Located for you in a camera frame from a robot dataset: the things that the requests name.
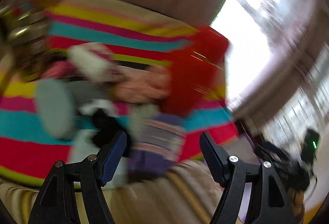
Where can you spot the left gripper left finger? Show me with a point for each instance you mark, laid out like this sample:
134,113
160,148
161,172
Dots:
56,200

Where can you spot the red thermos flask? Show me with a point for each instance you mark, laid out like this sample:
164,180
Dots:
193,70

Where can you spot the peach pink scrunched cloth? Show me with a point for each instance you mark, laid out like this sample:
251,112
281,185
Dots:
143,86

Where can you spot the light blue towel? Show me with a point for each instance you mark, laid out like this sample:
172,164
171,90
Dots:
56,108

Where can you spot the lace window curtain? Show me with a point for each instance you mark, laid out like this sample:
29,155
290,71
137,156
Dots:
296,31

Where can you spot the colourful striped tablecloth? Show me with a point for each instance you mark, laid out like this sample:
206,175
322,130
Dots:
75,71

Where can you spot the floral white cloth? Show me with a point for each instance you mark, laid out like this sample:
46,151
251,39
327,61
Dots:
94,61

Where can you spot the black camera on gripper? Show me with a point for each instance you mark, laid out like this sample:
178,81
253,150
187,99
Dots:
310,146

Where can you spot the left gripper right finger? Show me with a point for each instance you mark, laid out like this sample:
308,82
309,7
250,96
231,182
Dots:
259,183

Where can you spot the glass jar with gold lid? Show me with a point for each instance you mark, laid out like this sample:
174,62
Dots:
26,32

